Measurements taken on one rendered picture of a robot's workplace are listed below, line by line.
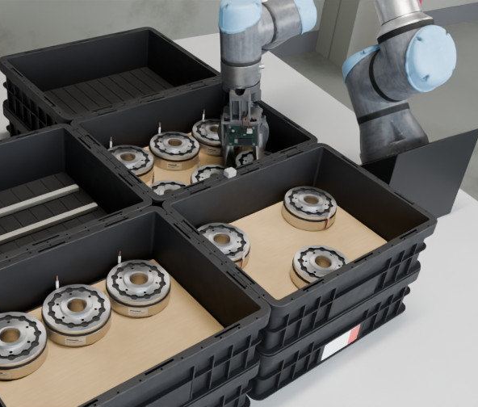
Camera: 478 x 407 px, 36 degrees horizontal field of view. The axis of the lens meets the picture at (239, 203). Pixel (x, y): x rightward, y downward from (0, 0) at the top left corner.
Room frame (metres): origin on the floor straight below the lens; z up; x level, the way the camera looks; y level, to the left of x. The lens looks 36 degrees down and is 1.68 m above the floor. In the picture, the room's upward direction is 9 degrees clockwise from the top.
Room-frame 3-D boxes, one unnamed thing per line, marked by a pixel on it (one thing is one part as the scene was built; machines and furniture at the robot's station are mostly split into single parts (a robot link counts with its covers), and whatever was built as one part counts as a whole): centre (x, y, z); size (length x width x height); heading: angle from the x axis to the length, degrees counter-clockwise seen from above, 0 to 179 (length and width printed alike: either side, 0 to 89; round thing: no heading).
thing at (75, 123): (1.23, 0.10, 0.92); 0.40 x 0.30 x 0.02; 135
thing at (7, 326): (0.70, 0.30, 0.86); 0.05 x 0.05 x 0.01
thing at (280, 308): (1.02, -0.11, 0.92); 0.40 x 0.30 x 0.02; 135
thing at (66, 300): (0.78, 0.22, 0.86); 0.05 x 0.05 x 0.01
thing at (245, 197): (1.02, -0.11, 0.87); 0.40 x 0.30 x 0.11; 135
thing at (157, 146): (1.28, 0.15, 0.86); 0.10 x 0.10 x 0.01
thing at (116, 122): (1.23, 0.10, 0.87); 0.40 x 0.30 x 0.11; 135
